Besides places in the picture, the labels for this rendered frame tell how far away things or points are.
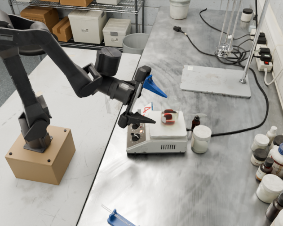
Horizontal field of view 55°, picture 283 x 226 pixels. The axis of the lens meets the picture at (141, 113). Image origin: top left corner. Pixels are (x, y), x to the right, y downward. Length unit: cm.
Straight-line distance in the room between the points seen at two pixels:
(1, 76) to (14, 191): 239
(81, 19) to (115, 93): 243
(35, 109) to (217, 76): 83
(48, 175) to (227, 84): 82
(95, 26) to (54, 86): 193
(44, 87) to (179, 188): 74
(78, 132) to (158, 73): 49
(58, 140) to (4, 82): 229
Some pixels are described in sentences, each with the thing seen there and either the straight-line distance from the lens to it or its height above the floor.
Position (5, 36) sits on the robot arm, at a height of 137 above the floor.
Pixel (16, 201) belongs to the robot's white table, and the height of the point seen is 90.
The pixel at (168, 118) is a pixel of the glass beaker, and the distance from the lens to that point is 85.
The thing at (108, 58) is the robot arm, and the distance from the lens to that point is 73.
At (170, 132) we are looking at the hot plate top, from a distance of 87.
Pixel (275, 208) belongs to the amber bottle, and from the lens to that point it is 82.
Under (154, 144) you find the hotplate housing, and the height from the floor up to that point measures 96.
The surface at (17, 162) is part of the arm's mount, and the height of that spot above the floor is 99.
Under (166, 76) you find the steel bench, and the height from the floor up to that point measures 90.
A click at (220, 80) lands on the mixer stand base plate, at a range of 127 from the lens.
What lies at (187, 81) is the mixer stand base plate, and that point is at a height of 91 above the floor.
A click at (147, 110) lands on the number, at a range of 104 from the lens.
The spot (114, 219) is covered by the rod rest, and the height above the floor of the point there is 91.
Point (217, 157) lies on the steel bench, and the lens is 94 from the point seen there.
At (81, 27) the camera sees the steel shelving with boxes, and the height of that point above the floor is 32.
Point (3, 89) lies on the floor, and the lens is 301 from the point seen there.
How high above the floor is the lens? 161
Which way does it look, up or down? 42 degrees down
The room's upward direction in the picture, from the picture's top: straight up
